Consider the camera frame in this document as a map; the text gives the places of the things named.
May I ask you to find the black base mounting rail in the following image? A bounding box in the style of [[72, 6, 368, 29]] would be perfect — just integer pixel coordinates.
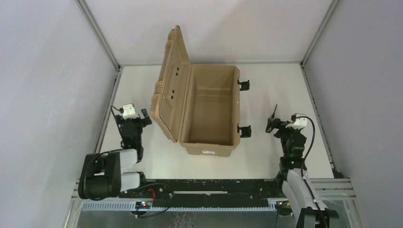
[[119, 179, 284, 209]]

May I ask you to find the white label sticker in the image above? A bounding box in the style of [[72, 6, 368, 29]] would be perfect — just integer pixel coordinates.
[[202, 150, 215, 155]]

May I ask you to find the small green circuit board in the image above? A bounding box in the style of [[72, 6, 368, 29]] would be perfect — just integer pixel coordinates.
[[135, 201, 152, 209]]

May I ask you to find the black upper bin latch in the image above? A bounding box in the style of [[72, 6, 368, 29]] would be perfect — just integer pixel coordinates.
[[237, 80, 250, 91]]

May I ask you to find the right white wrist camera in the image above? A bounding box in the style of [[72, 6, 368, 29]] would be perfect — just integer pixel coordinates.
[[285, 113, 308, 130]]

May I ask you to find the black bin latch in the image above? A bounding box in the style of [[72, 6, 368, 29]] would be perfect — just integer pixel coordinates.
[[237, 80, 250, 91], [237, 125, 251, 138]]

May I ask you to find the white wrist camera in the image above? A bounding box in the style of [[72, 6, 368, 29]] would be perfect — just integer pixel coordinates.
[[122, 104, 139, 120], [285, 113, 308, 130]]

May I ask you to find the tan plastic storage bin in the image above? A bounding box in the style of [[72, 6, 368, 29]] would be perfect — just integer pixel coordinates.
[[150, 26, 240, 157]]

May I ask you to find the black lower bin latch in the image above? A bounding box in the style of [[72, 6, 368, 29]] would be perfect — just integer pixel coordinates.
[[237, 125, 251, 138]]

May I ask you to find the red handled black screwdriver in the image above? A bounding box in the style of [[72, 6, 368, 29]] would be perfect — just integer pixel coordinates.
[[271, 105, 278, 121]]

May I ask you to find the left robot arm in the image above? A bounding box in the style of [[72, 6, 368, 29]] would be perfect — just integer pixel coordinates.
[[77, 108, 152, 201]]

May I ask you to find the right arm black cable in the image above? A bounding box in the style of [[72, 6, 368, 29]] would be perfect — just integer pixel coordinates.
[[294, 115, 328, 228]]

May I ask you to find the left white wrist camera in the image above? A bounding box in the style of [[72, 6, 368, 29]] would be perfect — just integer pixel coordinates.
[[122, 104, 139, 120]]

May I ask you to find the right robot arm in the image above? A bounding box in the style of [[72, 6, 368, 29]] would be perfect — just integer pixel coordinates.
[[265, 114, 341, 228]]

